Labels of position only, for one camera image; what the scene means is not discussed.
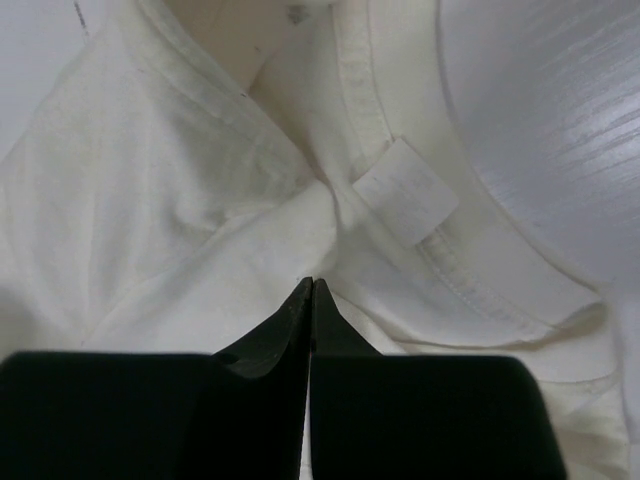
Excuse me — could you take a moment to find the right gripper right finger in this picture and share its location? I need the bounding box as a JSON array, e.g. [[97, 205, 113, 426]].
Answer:
[[309, 280, 567, 479]]

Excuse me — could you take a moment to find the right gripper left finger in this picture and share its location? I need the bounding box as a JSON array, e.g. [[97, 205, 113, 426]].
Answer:
[[1, 278, 313, 479]]

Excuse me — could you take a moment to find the white t shirt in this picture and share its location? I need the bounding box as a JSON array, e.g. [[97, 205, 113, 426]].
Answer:
[[1, 1, 631, 479]]

